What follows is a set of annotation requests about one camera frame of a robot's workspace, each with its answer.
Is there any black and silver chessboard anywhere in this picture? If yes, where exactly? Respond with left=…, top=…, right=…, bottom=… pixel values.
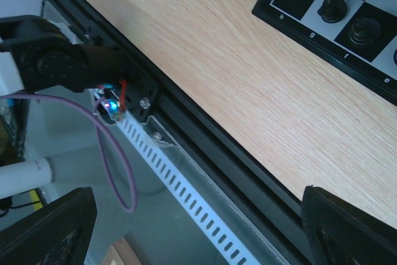
left=252, top=0, right=396, bottom=103

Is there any white plastic pipe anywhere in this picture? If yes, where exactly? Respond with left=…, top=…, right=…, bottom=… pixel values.
left=0, top=158, right=53, bottom=199

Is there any black aluminium frame rail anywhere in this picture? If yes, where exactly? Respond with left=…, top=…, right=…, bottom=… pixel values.
left=50, top=0, right=312, bottom=264

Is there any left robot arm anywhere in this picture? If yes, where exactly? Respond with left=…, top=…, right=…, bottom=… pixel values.
left=1, top=0, right=126, bottom=96

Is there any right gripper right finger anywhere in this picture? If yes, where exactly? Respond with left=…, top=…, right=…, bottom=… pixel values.
left=301, top=186, right=396, bottom=264

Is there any white slotted cable duct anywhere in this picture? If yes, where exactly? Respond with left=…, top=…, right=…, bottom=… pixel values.
left=89, top=89, right=264, bottom=265

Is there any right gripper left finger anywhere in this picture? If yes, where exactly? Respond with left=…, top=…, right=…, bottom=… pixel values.
left=1, top=187, right=97, bottom=264

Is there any black chess piece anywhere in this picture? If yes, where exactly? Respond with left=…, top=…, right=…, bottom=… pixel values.
left=393, top=49, right=397, bottom=65
left=349, top=17, right=381, bottom=47
left=317, top=0, right=347, bottom=24

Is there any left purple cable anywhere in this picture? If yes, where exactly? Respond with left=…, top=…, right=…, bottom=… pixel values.
left=0, top=92, right=139, bottom=213

